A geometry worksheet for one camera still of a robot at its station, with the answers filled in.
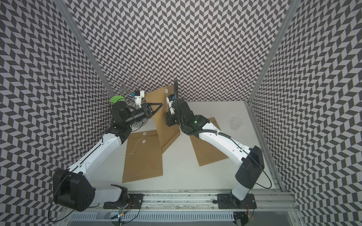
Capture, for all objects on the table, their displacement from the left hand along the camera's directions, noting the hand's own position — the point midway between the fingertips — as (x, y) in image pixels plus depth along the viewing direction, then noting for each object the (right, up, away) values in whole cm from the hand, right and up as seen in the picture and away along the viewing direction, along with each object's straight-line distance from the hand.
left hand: (163, 106), depth 69 cm
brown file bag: (-17, -32, +22) cm, 42 cm away
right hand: (+1, -5, +5) cm, 7 cm away
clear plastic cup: (+46, -11, +29) cm, 56 cm away
